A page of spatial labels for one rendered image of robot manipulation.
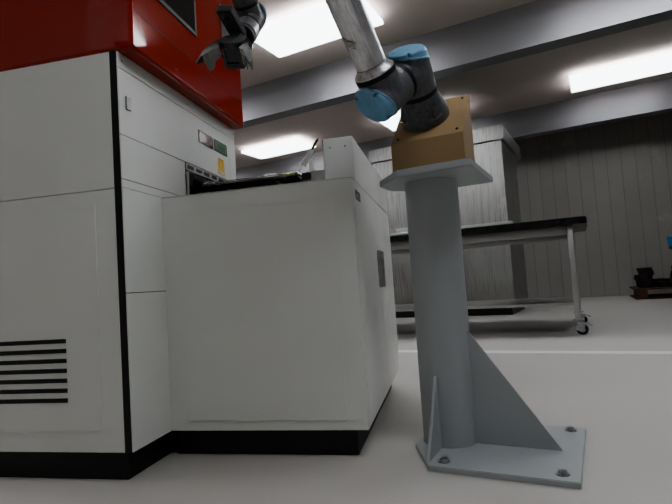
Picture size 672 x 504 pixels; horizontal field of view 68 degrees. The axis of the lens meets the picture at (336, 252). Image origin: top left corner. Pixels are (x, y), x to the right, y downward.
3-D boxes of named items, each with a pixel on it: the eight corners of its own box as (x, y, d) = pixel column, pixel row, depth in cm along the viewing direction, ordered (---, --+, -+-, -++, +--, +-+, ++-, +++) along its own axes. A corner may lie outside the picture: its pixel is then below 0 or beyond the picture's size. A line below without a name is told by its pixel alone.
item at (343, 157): (325, 183, 156) (322, 139, 157) (356, 206, 210) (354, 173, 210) (354, 179, 154) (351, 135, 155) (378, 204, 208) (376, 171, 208)
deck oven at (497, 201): (534, 306, 685) (519, 147, 698) (519, 315, 567) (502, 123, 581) (414, 310, 766) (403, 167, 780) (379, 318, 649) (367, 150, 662)
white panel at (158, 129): (114, 187, 142) (109, 51, 145) (233, 219, 222) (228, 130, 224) (124, 186, 142) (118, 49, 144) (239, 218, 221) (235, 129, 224)
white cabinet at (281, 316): (172, 457, 156) (161, 198, 161) (275, 389, 250) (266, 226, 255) (376, 459, 142) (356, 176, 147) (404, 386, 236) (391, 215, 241)
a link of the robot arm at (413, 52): (444, 79, 149) (433, 35, 141) (419, 103, 143) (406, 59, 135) (412, 79, 157) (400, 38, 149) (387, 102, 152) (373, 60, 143)
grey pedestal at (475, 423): (586, 432, 153) (561, 169, 158) (581, 490, 114) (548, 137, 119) (425, 421, 177) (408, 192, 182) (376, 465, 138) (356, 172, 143)
